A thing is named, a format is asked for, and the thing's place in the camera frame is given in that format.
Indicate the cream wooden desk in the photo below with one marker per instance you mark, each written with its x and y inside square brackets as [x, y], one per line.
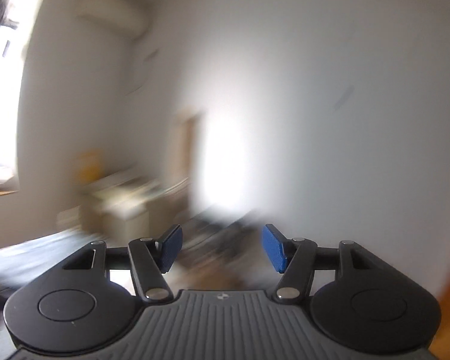
[131, 202]

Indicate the window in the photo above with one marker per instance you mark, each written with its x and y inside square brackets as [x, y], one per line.
[3, 90]

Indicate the wooden door frame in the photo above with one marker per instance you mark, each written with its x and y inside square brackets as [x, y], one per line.
[187, 153]

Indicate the yellow box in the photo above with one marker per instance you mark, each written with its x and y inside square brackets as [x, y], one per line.
[88, 167]

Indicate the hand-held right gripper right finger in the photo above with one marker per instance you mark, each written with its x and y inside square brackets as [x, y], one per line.
[273, 245]

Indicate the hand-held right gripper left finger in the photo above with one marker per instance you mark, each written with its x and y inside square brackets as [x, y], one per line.
[172, 245]

